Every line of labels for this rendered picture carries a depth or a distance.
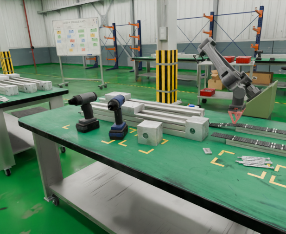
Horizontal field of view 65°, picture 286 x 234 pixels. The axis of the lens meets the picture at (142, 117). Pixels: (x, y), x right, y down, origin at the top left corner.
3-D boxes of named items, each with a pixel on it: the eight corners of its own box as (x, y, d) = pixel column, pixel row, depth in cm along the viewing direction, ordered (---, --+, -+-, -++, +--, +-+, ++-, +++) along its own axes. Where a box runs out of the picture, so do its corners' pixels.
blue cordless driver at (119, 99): (129, 131, 130) (126, 94, 123) (119, 146, 111) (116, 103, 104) (116, 130, 131) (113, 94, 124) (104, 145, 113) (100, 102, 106)
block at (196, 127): (209, 133, 123) (210, 116, 120) (201, 141, 113) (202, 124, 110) (193, 130, 127) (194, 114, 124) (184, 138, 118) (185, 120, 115)
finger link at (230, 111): (226, 124, 121) (227, 107, 118) (230, 120, 127) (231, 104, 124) (239, 126, 118) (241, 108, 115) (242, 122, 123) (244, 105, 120)
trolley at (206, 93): (250, 106, 438) (257, 52, 407) (249, 114, 392) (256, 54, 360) (197, 102, 484) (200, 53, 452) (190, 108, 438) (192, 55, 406)
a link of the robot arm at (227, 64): (208, 33, 153) (196, 45, 157) (208, 36, 141) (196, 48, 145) (251, 79, 159) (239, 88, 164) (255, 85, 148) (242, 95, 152)
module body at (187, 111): (204, 121, 140) (205, 108, 138) (198, 126, 133) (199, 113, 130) (108, 106, 184) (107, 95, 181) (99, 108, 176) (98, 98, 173)
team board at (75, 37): (57, 88, 694) (47, 19, 633) (67, 85, 739) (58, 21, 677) (100, 90, 646) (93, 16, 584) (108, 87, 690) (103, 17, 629)
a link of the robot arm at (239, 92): (234, 69, 118) (221, 81, 122) (234, 72, 108) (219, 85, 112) (250, 86, 118) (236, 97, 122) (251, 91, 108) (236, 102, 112)
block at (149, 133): (164, 137, 119) (164, 120, 116) (156, 146, 110) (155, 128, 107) (147, 134, 123) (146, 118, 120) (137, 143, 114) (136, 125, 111)
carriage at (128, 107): (144, 113, 142) (144, 103, 139) (134, 118, 133) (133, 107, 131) (124, 110, 150) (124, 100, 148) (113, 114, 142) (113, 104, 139)
